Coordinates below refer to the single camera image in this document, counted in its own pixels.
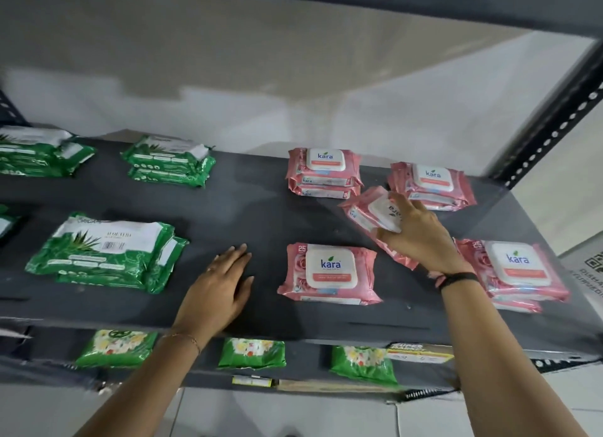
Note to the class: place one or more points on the pink wipes pack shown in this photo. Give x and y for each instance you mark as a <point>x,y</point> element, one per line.
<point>372,213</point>

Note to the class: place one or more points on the person's left forearm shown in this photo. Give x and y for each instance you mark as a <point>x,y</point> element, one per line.
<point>151,389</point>

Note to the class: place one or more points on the group of pink wet wipes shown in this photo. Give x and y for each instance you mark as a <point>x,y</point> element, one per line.
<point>330,272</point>

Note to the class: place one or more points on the cardboard box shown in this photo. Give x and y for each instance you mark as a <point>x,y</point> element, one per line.
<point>586,276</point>

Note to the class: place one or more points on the person's right hand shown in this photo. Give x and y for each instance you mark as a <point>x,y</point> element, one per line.
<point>428,243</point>

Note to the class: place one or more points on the green wipes pack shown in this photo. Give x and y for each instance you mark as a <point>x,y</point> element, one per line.
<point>103,246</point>

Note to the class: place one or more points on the white and yellow box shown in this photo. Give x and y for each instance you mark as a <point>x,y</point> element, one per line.
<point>419,353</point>

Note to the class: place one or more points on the grey metal shelf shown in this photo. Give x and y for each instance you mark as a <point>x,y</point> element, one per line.
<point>245,201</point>

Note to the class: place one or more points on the person's right forearm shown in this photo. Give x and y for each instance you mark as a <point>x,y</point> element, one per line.
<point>499,366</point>

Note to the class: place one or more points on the group of green wet wipes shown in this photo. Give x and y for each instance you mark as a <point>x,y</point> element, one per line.
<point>160,156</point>

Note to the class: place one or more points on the green detergent packet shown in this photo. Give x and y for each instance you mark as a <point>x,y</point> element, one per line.
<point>362,363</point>
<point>252,353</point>
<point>118,349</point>

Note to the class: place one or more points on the yellow price label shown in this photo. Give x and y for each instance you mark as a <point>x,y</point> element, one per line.
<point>252,381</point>

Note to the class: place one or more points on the black wristband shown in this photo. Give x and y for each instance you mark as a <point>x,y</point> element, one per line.
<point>454,279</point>

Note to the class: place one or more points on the person's left hand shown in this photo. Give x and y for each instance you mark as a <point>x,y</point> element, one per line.
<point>216,295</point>

